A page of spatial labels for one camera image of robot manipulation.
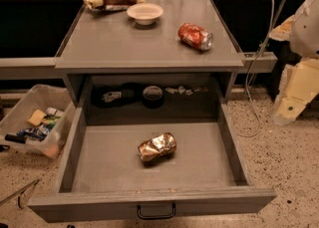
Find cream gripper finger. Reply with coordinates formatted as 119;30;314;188
273;58;319;125
269;16;294;42

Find crushed orange soda can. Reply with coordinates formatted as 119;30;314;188
138;132;177;162

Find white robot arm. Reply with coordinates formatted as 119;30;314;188
270;0;319;125

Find red soda can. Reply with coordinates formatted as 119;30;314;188
177;23;213;51

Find grey open drawer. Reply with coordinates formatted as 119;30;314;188
27;74;277;224

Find crumpled white paper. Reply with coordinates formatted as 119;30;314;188
164;86;208;96

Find white ceramic bowl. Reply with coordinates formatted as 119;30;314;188
127;3;163;26

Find black tape roll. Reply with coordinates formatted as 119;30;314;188
142;86;163;109

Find black and white cloth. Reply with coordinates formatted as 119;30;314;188
91;83;143;109

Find clear plastic bin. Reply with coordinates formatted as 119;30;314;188
0;85;75;159

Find yellow sponge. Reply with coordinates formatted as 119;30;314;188
27;110;46;126

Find colourful snack wrappers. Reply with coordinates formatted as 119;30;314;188
17;108;64;141

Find metal rod on floor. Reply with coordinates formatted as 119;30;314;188
0;179;41;206

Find white cable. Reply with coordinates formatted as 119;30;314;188
236;0;277;138

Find black drawer handle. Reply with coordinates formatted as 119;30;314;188
137;203;176;220

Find black handled tool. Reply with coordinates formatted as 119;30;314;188
5;134;26;144

